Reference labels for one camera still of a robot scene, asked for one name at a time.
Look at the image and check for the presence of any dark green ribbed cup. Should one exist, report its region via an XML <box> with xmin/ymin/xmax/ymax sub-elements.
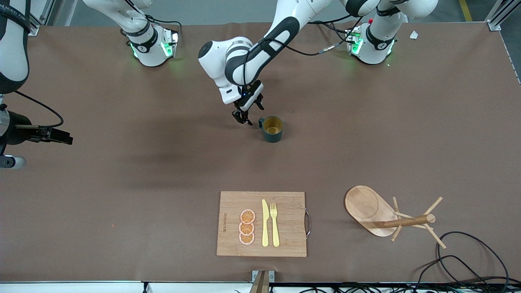
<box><xmin>258</xmin><ymin>116</ymin><xmax>284</xmax><ymax>143</ymax></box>

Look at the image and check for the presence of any wooden cup rack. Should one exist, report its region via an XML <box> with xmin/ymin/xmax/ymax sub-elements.
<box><xmin>344</xmin><ymin>185</ymin><xmax>447</xmax><ymax>249</ymax></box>

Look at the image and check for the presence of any yellow plastic knife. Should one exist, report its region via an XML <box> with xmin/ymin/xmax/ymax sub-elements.
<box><xmin>261</xmin><ymin>199</ymin><xmax>269</xmax><ymax>247</ymax></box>

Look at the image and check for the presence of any yellow plastic fork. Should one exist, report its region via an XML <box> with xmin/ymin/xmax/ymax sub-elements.
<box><xmin>270</xmin><ymin>203</ymin><xmax>280</xmax><ymax>248</ymax></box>

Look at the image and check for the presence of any bamboo cutting board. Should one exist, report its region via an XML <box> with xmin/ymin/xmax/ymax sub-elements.
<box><xmin>216</xmin><ymin>191</ymin><xmax>311</xmax><ymax>258</ymax></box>

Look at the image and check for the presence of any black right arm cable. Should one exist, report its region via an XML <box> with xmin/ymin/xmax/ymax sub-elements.
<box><xmin>14</xmin><ymin>90</ymin><xmax>65</xmax><ymax>128</ymax></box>

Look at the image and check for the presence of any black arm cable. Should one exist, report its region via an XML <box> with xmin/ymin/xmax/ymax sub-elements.
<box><xmin>242</xmin><ymin>15</ymin><xmax>365</xmax><ymax>88</ymax></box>
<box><xmin>14</xmin><ymin>90</ymin><xmax>65</xmax><ymax>128</ymax></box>

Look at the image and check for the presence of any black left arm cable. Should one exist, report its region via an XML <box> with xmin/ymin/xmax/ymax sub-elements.
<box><xmin>242</xmin><ymin>15</ymin><xmax>365</xmax><ymax>88</ymax></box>

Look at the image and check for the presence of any black base power cable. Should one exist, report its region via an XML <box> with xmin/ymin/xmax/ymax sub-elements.
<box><xmin>125</xmin><ymin>0</ymin><xmax>182</xmax><ymax>45</ymax></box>
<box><xmin>311</xmin><ymin>20</ymin><xmax>359</xmax><ymax>44</ymax></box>

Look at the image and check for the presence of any aluminium frame profile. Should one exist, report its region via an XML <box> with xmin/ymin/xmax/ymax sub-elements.
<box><xmin>24</xmin><ymin>0</ymin><xmax>55</xmax><ymax>36</ymax></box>
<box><xmin>484</xmin><ymin>0</ymin><xmax>521</xmax><ymax>31</ymax></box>

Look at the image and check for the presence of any metal clamp bracket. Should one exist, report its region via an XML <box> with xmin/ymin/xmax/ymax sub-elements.
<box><xmin>252</xmin><ymin>270</ymin><xmax>275</xmax><ymax>293</ymax></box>

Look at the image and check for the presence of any black cable tangle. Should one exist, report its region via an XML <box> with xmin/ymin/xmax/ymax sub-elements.
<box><xmin>281</xmin><ymin>281</ymin><xmax>521</xmax><ymax>293</ymax></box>

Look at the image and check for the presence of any black loose cable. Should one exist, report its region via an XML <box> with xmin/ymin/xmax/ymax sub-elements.
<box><xmin>414</xmin><ymin>255</ymin><xmax>487</xmax><ymax>285</ymax></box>
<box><xmin>437</xmin><ymin>231</ymin><xmax>510</xmax><ymax>285</ymax></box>

